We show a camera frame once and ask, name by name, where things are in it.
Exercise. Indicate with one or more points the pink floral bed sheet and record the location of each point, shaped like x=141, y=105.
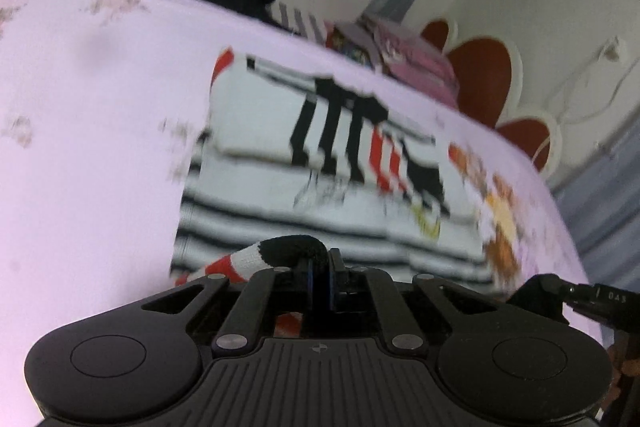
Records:
x=100, y=132

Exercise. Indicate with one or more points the striped knit sweater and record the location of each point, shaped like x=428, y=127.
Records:
x=260, y=177

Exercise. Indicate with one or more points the white wall socket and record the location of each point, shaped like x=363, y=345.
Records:
x=614, y=49

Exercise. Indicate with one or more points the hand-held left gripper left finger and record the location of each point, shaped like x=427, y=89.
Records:
x=311, y=287

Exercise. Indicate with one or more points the colourful printed cloth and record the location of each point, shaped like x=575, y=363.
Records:
x=352, y=44

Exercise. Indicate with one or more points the person's right hand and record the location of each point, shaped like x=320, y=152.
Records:
x=622, y=367

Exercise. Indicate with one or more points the grey door panel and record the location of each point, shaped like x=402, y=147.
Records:
x=605, y=207

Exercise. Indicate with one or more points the red and white headboard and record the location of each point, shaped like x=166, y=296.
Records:
x=485, y=77

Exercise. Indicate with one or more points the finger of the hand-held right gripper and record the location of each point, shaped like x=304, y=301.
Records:
x=590, y=302

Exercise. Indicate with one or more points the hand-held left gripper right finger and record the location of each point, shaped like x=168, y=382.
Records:
x=334, y=287

